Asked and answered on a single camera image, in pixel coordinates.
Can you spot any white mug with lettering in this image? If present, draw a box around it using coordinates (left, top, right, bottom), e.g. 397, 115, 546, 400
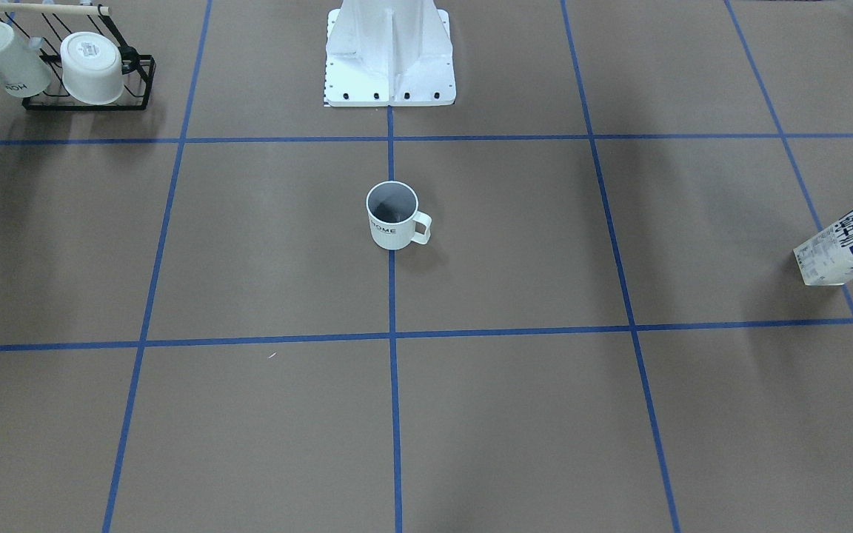
0, 21, 52, 98

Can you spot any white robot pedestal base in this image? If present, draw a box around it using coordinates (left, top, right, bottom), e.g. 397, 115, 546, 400
323, 1, 457, 107

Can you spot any black wire cup rack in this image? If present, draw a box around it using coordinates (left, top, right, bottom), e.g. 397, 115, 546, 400
0, 1, 155, 111

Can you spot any white upturned cup in rack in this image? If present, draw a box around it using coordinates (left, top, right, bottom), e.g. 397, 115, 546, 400
58, 33, 124, 105

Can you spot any white mug with handle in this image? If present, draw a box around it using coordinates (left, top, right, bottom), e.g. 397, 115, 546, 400
365, 180, 432, 252

